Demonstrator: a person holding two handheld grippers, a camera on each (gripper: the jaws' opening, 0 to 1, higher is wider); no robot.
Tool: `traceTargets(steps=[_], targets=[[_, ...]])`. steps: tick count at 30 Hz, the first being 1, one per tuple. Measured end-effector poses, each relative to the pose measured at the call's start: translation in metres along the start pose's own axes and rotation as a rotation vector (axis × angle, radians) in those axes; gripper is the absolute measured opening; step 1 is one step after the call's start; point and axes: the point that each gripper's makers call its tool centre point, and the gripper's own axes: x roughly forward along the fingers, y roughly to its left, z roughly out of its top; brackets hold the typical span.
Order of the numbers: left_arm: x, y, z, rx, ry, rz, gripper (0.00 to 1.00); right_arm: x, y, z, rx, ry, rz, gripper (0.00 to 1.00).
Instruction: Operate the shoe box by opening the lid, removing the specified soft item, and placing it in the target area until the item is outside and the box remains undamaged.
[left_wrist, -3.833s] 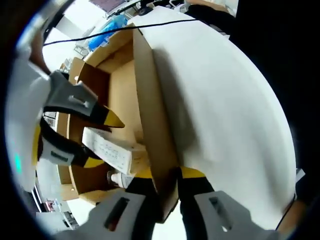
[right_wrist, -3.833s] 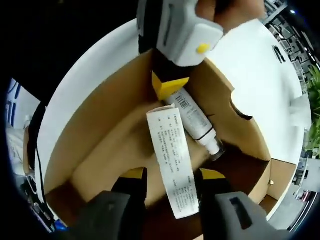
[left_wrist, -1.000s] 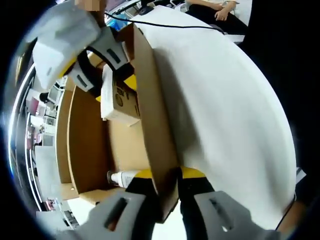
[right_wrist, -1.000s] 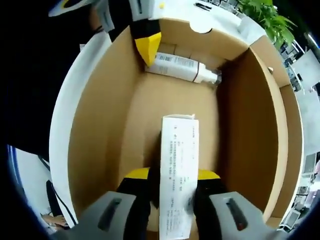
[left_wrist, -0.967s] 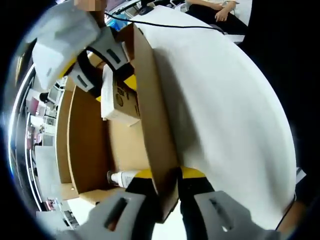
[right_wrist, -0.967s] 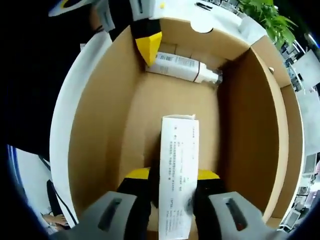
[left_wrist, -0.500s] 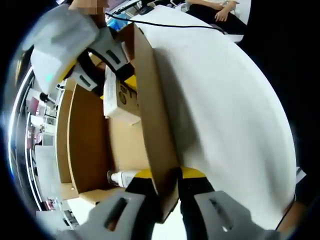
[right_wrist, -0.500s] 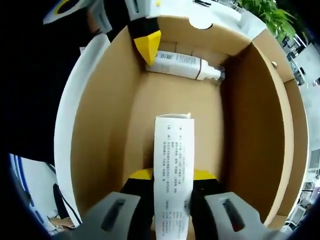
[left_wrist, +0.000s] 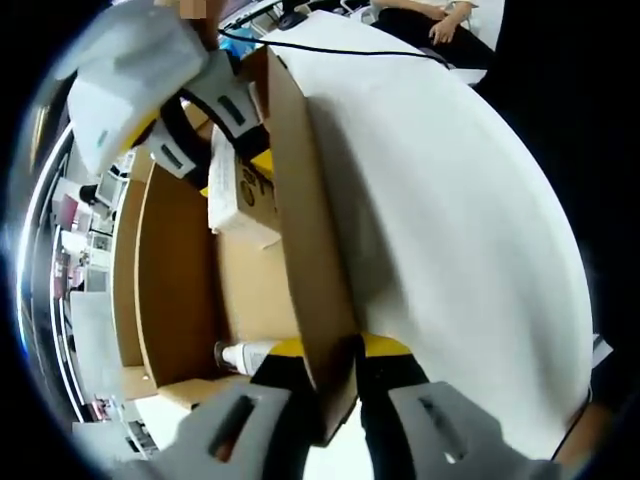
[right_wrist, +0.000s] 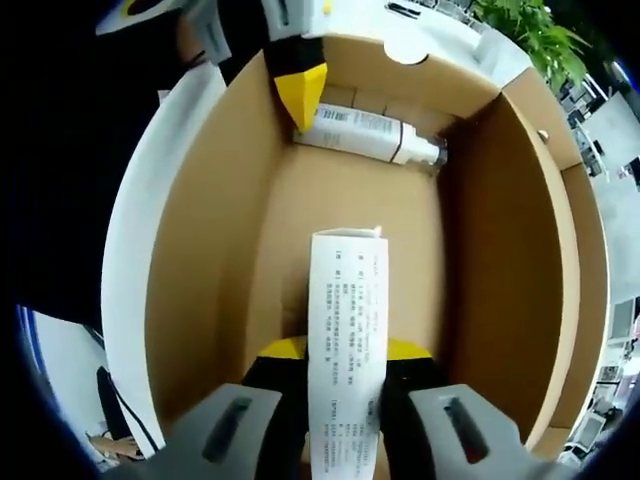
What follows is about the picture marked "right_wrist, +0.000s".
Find black cable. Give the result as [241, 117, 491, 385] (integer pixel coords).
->
[95, 365, 169, 451]

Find white bottle with clear cap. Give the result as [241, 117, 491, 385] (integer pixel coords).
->
[292, 102, 450, 167]

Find black slim object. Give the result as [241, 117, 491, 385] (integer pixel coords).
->
[386, 1, 427, 20]

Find person's black shirt torso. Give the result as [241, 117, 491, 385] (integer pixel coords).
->
[14, 29, 221, 321]

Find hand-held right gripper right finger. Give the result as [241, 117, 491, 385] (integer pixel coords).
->
[382, 337, 552, 480]

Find white printed carton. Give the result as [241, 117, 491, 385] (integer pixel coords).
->
[309, 225, 391, 480]

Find brown cardboard shoe box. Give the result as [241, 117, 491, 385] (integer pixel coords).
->
[102, 33, 613, 462]

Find green plant in white pot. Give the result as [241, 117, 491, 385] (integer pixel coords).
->
[471, 0, 592, 92]

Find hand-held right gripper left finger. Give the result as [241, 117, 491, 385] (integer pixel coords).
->
[171, 336, 310, 480]

